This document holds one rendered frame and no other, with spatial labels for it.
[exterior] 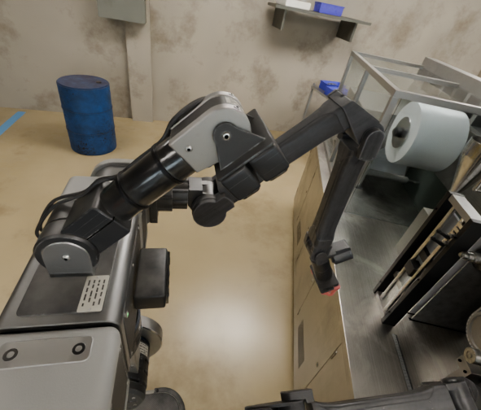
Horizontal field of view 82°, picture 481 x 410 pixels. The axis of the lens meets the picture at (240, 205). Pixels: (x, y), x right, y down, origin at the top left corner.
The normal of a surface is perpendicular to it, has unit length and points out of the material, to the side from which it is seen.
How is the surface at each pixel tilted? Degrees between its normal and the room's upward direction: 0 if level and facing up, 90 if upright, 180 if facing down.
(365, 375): 0
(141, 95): 90
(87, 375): 0
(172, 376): 0
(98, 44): 90
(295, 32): 90
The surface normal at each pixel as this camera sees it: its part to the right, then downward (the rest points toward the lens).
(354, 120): 0.17, 0.63
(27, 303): 0.16, -0.78
